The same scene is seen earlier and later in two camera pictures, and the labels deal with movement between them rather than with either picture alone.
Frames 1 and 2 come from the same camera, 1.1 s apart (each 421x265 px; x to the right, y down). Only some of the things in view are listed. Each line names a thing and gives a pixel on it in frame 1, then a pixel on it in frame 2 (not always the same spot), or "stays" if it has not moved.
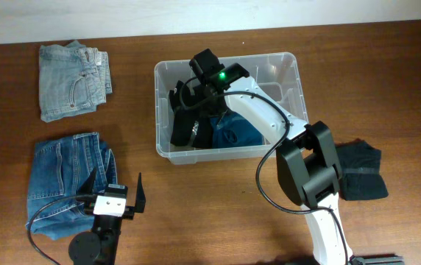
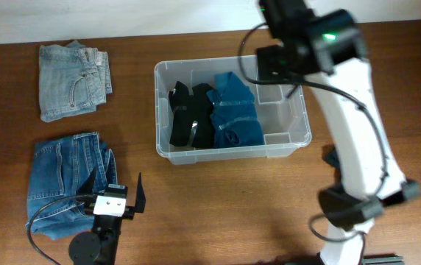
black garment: [187, 106] stays
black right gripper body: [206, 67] -> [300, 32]
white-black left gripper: [140, 201] stays
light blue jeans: [73, 79] stays
